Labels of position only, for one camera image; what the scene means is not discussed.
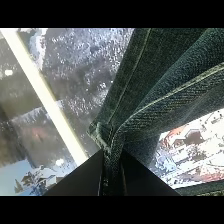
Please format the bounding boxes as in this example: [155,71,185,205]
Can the dark blue jeans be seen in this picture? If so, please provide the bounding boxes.
[86,27,224,197]

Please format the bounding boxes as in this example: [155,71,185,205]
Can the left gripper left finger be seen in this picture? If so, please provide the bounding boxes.
[43,148,105,197]

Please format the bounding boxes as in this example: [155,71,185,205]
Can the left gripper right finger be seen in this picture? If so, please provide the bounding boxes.
[120,149,181,197]

